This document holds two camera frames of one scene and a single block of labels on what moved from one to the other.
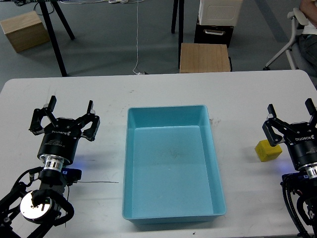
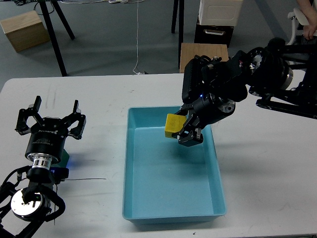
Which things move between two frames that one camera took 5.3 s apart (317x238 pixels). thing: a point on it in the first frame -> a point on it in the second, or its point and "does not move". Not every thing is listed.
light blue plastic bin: [171, 172] does not move
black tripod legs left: [67, 26] does not move
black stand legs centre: [181, 24] does not move
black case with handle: [213, 34] does not move
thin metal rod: [103, 182] -> [85, 179]
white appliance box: [220, 12] does not move
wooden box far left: [25, 31] does not move
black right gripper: [301, 137] -> [206, 109]
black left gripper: [61, 136] -> [47, 135]
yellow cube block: [265, 152] -> [174, 123]
